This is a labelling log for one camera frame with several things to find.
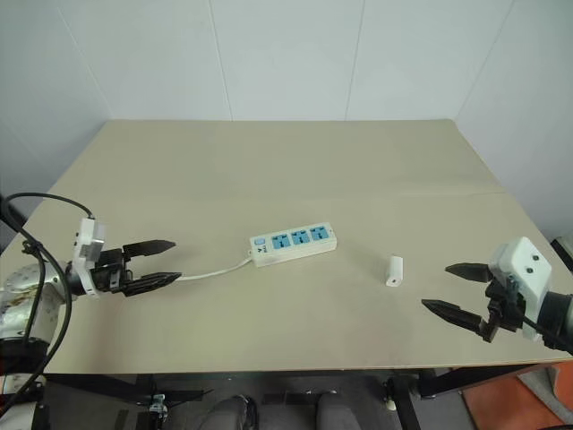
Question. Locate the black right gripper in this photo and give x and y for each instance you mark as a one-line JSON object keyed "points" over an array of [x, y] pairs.
{"points": [[503, 307]]}

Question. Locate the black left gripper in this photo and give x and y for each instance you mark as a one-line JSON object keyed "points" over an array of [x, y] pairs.
{"points": [[109, 269]]}

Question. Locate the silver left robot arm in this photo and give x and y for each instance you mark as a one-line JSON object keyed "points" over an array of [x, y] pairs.
{"points": [[27, 286]]}

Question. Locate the white plug adapter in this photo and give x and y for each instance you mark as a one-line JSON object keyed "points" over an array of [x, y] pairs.
{"points": [[395, 271]]}

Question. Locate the white power strip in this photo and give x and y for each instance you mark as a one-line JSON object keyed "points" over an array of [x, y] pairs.
{"points": [[293, 244]]}

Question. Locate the black object beside table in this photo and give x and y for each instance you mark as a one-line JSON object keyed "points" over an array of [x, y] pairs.
{"points": [[564, 251]]}

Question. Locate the orange floor mat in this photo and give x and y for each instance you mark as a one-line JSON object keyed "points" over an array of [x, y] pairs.
{"points": [[501, 403]]}

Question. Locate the white caster wheel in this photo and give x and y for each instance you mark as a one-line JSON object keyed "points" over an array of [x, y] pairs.
{"points": [[390, 398]]}

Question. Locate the silver metal clamp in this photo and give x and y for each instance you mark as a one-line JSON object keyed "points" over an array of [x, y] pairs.
{"points": [[157, 403]]}

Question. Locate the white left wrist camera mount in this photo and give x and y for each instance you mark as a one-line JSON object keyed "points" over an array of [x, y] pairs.
{"points": [[89, 244]]}

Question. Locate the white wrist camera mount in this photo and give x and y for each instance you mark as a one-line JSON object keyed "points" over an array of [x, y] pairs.
{"points": [[521, 262], [89, 244]]}

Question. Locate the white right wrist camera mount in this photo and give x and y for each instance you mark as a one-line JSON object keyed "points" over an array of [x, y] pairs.
{"points": [[521, 262]]}

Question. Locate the black table frame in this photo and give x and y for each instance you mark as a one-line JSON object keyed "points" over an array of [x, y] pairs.
{"points": [[421, 385]]}

